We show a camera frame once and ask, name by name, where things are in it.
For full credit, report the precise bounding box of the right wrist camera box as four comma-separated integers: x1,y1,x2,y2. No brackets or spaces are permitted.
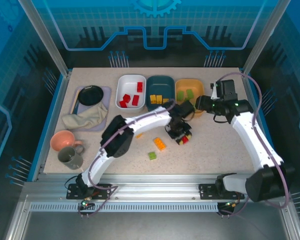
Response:
209,79,238,101

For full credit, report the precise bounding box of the grey mug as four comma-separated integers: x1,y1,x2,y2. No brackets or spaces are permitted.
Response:
57,144,86,170

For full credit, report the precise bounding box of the lavender tray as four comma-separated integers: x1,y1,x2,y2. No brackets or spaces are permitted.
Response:
69,85,113,133

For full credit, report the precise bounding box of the white plastic container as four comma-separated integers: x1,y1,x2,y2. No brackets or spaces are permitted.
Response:
115,74,147,113

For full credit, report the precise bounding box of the slotted grey cable duct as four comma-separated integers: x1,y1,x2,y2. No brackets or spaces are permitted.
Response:
29,202,220,213

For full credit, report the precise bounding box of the aluminium mounting rail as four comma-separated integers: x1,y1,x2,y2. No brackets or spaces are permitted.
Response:
22,173,291,201

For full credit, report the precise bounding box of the cable plug with light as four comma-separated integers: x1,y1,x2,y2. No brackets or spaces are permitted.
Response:
80,197,96,210
224,201,241,210

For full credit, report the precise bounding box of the orange lego brick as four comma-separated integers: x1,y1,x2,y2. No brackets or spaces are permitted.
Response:
153,137,167,152

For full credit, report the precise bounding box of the teal plastic container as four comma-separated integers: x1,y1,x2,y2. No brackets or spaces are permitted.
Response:
145,75,176,113

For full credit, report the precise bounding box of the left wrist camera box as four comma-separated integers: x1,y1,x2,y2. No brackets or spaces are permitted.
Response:
179,100,196,118

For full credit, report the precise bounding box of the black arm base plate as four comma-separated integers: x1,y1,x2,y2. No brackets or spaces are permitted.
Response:
66,183,112,200
198,183,245,200

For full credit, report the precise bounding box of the aluminium frame post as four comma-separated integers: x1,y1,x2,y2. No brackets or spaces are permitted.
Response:
17,0,72,77
241,0,291,78

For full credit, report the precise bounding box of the wooden utensil handle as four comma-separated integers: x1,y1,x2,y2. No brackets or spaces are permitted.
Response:
70,88,81,112

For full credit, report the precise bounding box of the beige cloth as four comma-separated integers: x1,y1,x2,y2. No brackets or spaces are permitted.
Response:
61,102,109,131

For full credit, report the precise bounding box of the orange-yellow plastic container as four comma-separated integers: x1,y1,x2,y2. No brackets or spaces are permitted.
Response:
175,78,205,119

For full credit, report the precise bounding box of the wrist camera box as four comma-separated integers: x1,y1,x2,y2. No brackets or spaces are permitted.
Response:
209,79,238,101
179,100,196,118

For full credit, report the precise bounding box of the pink mug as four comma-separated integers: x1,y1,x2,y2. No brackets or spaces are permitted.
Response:
49,130,85,153

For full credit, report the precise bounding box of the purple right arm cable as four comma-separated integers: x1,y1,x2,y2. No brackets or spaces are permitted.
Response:
216,71,291,218

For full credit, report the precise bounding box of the black round plate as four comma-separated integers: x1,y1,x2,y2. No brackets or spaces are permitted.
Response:
78,85,105,106

